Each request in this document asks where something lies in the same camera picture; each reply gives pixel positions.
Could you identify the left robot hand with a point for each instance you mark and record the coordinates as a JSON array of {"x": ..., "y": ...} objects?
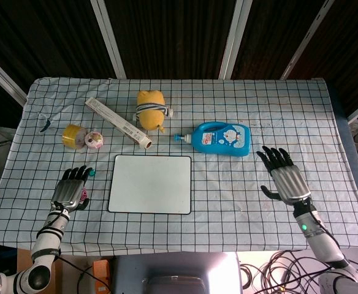
[{"x": 67, "y": 191}]

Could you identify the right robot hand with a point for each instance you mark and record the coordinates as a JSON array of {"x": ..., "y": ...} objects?
[{"x": 287, "y": 180}]

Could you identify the pink patterned packet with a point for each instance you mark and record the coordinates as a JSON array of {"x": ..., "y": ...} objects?
[{"x": 84, "y": 194}]

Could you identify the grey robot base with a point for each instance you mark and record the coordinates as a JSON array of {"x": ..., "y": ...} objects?
[{"x": 179, "y": 274}]

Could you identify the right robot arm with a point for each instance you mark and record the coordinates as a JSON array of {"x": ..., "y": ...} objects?
[{"x": 323, "y": 242}]

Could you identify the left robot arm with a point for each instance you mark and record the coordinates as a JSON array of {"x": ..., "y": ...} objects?
[{"x": 35, "y": 254}]

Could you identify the small pink round toy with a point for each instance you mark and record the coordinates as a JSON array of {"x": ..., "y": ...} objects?
[{"x": 94, "y": 141}]

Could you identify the yellow tape roll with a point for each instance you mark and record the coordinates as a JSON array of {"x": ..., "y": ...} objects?
[{"x": 71, "y": 136}]

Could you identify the checkered tablecloth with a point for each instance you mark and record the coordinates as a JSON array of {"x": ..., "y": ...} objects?
[{"x": 228, "y": 190}]

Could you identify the dark teal clip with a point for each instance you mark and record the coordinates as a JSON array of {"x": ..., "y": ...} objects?
[{"x": 45, "y": 125}]

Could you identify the blue detergent bottle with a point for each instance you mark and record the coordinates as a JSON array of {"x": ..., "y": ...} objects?
[{"x": 220, "y": 139}]

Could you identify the white rectangular board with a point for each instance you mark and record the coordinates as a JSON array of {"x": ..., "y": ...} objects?
[{"x": 150, "y": 184}]

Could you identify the long white cardboard box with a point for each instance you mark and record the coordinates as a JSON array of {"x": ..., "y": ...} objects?
[{"x": 117, "y": 122}]

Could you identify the orange box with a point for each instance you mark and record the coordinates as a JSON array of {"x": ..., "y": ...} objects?
[{"x": 101, "y": 277}]

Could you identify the yellow plush toy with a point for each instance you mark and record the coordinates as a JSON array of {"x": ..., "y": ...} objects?
[{"x": 150, "y": 110}]

